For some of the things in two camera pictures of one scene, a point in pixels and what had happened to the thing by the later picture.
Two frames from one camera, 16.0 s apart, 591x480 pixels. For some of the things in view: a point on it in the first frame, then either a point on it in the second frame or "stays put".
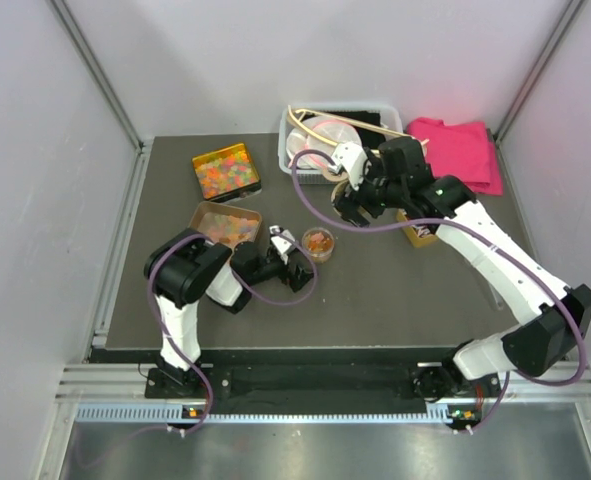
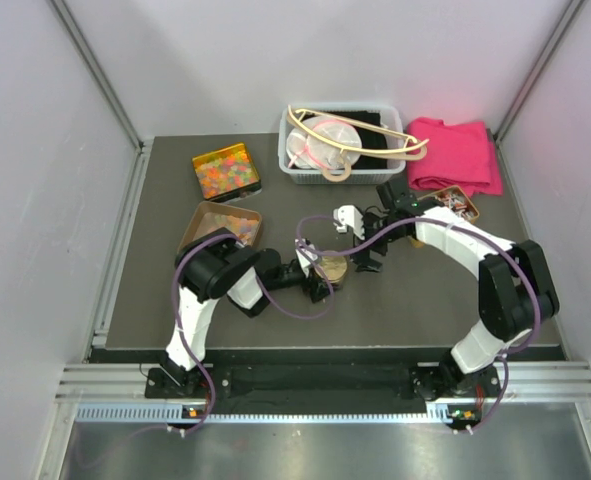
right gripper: [349, 203] -> [363, 261]
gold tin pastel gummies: [225, 224] stays put
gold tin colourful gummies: [226, 173] stays put
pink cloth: [461, 149] stays put
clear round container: [319, 243] -> [337, 284]
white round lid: [338, 190] -> [334, 267]
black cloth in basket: [370, 139] stays put
